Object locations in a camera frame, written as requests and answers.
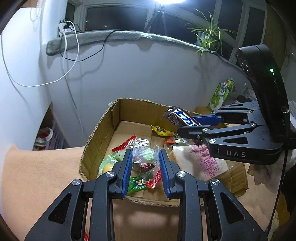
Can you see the white power strip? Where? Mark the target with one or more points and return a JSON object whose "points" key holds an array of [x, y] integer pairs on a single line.
{"points": [[65, 28]]}

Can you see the yellow wrapped candy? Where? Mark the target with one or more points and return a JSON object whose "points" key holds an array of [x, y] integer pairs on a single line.
{"points": [[161, 131]]}

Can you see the grey cloth strip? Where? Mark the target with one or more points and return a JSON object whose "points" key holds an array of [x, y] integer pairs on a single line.
{"points": [[94, 37]]}

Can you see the brown cardboard box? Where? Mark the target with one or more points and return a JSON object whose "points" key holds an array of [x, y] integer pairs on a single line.
{"points": [[127, 117]]}

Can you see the light green yellow candy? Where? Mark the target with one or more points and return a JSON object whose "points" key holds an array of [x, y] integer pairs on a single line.
{"points": [[109, 161]]}

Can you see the dark green candy packet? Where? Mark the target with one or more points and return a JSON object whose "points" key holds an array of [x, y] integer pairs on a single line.
{"points": [[136, 184]]}

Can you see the clear bag of yellow wafers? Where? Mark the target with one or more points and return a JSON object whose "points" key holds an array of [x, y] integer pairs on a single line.
{"points": [[197, 161]]}

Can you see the green snack bag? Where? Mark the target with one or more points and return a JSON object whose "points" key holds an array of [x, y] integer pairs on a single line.
{"points": [[222, 91]]}

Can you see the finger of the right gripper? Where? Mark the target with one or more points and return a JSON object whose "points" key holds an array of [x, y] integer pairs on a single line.
{"points": [[198, 133], [208, 120]]}

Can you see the potted spider plant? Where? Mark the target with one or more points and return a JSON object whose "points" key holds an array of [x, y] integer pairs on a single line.
{"points": [[210, 38]]}

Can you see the clear red-edged candy bag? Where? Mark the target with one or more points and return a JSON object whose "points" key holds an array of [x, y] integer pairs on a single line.
{"points": [[149, 171]]}

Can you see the orange green snack packet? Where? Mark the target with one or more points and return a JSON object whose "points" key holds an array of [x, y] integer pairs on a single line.
{"points": [[175, 139]]}

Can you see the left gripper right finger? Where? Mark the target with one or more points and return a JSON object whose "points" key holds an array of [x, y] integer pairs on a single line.
{"points": [[226, 217]]}

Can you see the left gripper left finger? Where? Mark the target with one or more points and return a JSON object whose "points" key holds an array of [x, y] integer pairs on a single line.
{"points": [[65, 218]]}

